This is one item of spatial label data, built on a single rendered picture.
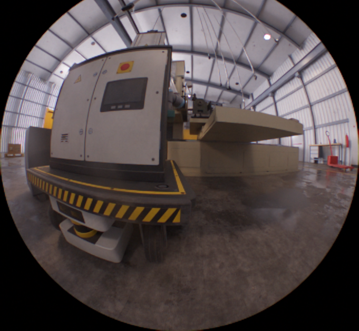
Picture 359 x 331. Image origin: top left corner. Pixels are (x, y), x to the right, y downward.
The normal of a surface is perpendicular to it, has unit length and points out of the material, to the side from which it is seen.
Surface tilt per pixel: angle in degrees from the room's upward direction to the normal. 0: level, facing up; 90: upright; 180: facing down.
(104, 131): 90
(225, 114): 90
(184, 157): 90
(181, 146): 90
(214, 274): 0
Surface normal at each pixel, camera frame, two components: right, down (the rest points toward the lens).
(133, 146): 0.11, 0.00
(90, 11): 0.16, 0.99
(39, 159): 1.00, 0.03
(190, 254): 0.03, -1.00
